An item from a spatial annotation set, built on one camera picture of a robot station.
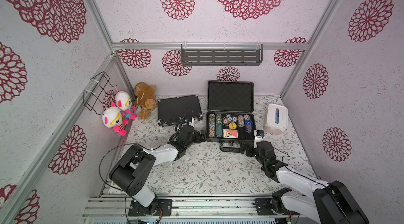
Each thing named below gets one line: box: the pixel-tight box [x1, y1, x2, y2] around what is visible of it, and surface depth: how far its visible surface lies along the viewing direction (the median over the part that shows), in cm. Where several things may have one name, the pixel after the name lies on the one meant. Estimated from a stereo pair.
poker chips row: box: [208, 113, 254, 138], surface depth 103 cm
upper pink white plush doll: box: [115, 90, 138, 126], surface depth 96 cm
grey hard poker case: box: [205, 80, 256, 153], surface depth 107 cm
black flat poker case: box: [157, 94, 203, 127], surface depth 109 cm
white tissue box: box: [263, 103, 288, 135], surface depth 100 cm
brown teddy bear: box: [133, 82, 157, 120], surface depth 112 cm
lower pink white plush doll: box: [102, 106, 127, 137], surface depth 87 cm
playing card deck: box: [223, 129, 239, 139], surface depth 99 cm
